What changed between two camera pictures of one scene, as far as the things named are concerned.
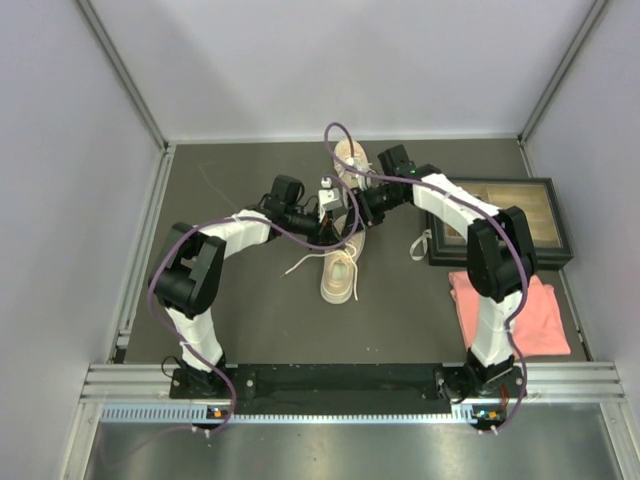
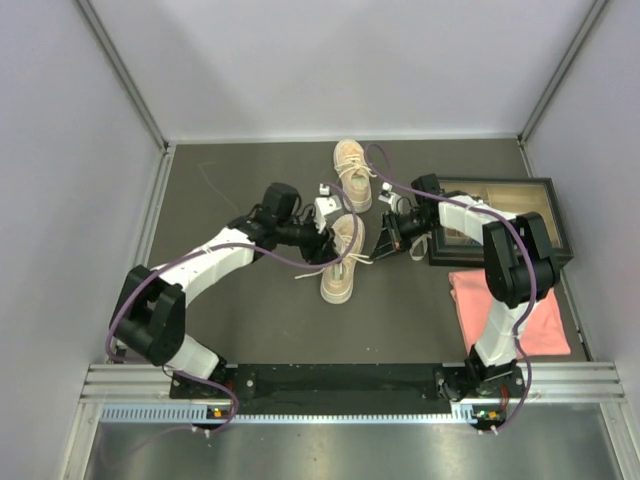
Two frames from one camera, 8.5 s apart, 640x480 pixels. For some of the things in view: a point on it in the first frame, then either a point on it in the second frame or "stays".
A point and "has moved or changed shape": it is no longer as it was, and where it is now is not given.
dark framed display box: [547, 241] stays
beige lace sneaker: [338, 267] stays
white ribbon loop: [427, 234] stays
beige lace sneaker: [360, 160] stays
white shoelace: [348, 250] has moved or changed shape
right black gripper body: [377, 202] -> [411, 225]
